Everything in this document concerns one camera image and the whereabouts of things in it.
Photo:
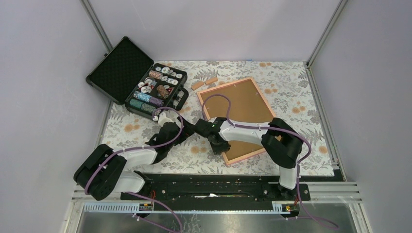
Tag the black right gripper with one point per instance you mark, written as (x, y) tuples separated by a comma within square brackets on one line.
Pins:
[(217, 150)]

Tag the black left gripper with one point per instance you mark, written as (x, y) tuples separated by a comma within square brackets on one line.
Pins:
[(187, 131)]

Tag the light wooden picture frame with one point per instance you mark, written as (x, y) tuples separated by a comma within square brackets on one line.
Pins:
[(238, 160)]

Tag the brown cardboard backing board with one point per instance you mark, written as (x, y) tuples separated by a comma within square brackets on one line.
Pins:
[(241, 109)]

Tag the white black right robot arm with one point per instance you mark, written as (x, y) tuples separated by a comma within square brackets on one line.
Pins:
[(279, 140)]

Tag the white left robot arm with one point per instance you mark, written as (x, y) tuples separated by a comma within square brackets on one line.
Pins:
[(103, 172)]

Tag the purple poker chip stack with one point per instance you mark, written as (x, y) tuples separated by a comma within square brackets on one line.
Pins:
[(155, 101)]

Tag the brown poker chip stack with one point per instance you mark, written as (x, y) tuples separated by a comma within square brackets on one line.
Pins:
[(162, 92)]

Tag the wooden block lying piece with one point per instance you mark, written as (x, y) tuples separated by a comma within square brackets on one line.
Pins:
[(197, 85)]

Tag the green poker chip stack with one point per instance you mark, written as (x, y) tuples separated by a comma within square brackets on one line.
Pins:
[(143, 107)]

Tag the blue poker chip stack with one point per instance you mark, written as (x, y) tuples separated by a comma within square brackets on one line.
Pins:
[(142, 96)]

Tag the wooden block upright piece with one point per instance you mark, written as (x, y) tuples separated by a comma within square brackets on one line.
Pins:
[(211, 80)]

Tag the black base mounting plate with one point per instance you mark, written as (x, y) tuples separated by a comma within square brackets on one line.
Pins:
[(220, 192)]

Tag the pink poker chip stack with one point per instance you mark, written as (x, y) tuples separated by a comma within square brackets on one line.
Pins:
[(155, 74)]

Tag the black poker chip case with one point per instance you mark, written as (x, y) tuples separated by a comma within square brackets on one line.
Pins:
[(125, 70)]

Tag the floral patterned table mat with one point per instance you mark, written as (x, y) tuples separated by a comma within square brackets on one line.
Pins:
[(286, 87)]

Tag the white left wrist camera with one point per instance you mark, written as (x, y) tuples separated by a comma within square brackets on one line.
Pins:
[(162, 119)]

